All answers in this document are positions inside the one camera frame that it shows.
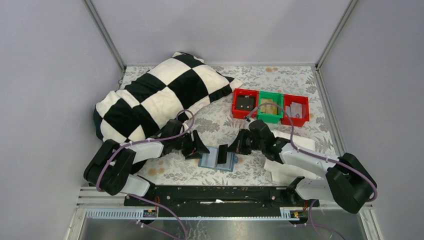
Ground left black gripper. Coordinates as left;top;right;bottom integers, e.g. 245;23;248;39
172;129;210;159

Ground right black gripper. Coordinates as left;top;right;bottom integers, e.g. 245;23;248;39
226;128;265;156

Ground blue card holder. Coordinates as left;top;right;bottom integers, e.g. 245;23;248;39
198;146;238;172

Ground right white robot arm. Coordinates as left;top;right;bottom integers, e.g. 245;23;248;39
227;120;377;214

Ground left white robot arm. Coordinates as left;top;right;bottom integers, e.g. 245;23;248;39
83;119;210;206

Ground black cards in bin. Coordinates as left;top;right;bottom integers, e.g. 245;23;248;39
235;95;256;112

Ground gold cards in bin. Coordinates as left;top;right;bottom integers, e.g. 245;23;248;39
259;98;278;115

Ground white cards in bin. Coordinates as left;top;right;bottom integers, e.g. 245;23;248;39
285;102;303;119

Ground floral table cloth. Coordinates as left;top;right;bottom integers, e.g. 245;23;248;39
138;66;338;186

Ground left red plastic bin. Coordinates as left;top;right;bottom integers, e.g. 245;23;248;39
231;88;259;119

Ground red plastic bin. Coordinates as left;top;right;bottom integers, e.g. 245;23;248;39
231;88;259;119
283;94;310;127

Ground white folded towel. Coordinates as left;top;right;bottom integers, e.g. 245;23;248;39
263;135;318;186

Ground green plastic bin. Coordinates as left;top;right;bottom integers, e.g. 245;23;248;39
257;91;284;124

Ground right red plastic bin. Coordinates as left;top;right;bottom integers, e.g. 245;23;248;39
283;94;310;127

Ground black white checkered pillow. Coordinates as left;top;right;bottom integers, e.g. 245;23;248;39
93;52;243;144

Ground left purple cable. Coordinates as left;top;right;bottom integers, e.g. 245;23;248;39
95;109;196;193

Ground purple cable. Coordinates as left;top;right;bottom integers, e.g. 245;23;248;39
95;109;196;193
244;102;379;203

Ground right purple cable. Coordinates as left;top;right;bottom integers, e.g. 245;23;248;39
244;102;379;203

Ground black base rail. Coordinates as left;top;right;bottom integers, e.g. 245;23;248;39
124;185;320;218

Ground grey slotted cable duct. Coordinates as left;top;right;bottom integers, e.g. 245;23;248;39
86;207;309;222

